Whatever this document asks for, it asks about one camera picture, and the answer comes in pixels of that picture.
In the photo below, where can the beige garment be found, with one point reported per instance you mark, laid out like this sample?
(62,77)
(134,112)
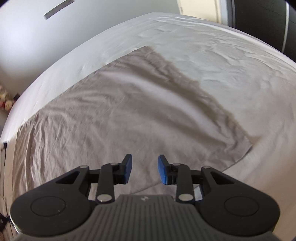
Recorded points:
(115,104)

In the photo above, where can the black sliding wardrobe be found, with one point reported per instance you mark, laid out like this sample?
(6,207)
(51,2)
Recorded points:
(259,18)

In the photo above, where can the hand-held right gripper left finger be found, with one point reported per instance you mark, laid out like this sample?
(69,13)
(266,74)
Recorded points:
(128,169)

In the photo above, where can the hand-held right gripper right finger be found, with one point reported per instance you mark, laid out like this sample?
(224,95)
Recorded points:
(163,170)

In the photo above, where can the small colourful figurines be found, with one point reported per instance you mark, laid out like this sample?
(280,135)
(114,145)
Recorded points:
(8,102)

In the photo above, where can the cream door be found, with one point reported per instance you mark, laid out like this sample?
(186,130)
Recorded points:
(198,9)

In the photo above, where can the bed with white sheet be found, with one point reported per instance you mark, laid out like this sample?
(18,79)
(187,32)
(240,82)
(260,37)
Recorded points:
(231,81)

